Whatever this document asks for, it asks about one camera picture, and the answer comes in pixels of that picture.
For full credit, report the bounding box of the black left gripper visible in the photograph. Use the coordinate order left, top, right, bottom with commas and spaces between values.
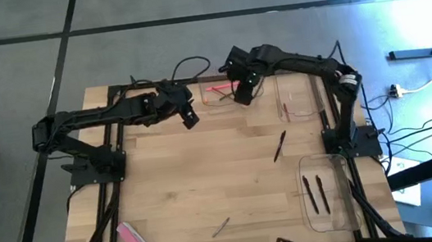
141, 80, 196, 126

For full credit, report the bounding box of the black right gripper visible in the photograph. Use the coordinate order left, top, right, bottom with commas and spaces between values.
215, 42, 269, 96

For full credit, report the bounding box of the pink pencil orange eraser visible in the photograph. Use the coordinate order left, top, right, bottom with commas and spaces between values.
205, 80, 241, 94

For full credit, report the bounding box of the red pencil orange eraser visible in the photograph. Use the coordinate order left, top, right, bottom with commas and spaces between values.
211, 85, 236, 104

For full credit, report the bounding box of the red crayon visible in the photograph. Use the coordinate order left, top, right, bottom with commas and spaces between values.
282, 102, 292, 124

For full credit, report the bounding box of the dark blue pen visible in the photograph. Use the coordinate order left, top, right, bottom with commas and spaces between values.
301, 173, 320, 217

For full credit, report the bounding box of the clear plastic bin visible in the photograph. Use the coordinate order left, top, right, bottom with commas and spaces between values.
196, 62, 267, 116
271, 55, 327, 126
293, 148, 362, 239

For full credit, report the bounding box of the grey crayon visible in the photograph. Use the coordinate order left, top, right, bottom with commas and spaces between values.
210, 216, 234, 239

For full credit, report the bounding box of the white power strip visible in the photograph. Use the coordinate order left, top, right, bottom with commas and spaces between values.
386, 82, 405, 101

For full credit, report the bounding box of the black desk leg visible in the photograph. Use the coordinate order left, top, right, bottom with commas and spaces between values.
384, 21, 432, 63

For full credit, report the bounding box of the white paper sheet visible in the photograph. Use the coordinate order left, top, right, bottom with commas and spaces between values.
387, 153, 425, 210

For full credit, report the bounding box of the black floor beam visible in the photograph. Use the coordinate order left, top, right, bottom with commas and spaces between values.
384, 151, 432, 192

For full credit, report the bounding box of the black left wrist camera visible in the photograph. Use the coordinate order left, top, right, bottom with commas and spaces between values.
178, 105, 202, 132

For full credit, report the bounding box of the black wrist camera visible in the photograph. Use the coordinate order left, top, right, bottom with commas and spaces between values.
178, 105, 202, 132
230, 82, 257, 108

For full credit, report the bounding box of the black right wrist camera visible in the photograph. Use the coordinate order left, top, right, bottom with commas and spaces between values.
230, 82, 257, 108

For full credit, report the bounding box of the black metal table frame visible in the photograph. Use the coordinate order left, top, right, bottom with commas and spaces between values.
41, 49, 416, 242

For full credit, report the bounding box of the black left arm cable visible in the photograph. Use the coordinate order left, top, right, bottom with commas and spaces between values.
169, 53, 214, 87

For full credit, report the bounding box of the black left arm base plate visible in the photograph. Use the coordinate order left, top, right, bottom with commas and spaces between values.
58, 148, 130, 189

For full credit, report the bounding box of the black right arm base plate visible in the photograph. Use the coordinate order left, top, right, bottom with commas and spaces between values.
321, 122, 383, 163

